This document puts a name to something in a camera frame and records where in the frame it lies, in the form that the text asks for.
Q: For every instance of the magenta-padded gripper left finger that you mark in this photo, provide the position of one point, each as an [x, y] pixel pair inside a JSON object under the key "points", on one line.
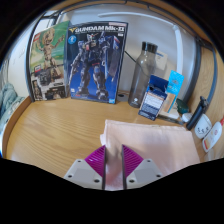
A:
{"points": [[97, 160]]}

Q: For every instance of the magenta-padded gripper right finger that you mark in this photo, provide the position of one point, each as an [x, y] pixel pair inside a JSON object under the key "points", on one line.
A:
{"points": [[130, 160]]}

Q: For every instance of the pale pink towel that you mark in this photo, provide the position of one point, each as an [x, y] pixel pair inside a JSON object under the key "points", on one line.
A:
{"points": [[156, 146]]}

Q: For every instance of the small blue box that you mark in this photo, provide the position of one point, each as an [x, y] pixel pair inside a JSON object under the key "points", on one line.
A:
{"points": [[152, 100]]}

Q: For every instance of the green round tin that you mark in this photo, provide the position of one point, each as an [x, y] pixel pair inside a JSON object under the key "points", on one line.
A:
{"points": [[182, 106]]}

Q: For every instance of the white mug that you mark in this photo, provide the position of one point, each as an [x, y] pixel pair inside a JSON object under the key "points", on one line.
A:
{"points": [[202, 126]]}

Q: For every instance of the black cylindrical device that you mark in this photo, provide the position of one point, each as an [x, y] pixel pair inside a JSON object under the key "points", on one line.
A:
{"points": [[196, 113]]}

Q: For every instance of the grey translucent water bottle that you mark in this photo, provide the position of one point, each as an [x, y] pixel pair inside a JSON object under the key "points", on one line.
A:
{"points": [[142, 76]]}

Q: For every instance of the light blue card package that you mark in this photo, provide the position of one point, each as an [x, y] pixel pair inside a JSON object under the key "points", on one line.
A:
{"points": [[174, 86]]}

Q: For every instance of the white red-pump lotion bottle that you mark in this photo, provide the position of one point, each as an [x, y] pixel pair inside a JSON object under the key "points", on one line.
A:
{"points": [[213, 135]]}

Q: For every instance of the blue robot model kit box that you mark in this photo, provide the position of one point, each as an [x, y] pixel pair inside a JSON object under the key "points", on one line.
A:
{"points": [[95, 61]]}

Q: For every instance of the white box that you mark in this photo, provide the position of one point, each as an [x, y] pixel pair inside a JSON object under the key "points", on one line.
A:
{"points": [[162, 60]]}

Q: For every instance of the bed with bedding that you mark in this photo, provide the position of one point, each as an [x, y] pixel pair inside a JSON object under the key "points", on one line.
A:
{"points": [[8, 100]]}

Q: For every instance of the green toy figure box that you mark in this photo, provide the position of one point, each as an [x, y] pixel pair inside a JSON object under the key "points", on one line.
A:
{"points": [[48, 60]]}

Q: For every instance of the white desk lamp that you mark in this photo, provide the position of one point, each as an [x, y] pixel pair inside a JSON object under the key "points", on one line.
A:
{"points": [[179, 50]]}

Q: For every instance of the grey metal desk frame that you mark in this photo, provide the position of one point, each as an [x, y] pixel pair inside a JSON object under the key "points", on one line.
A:
{"points": [[199, 63]]}

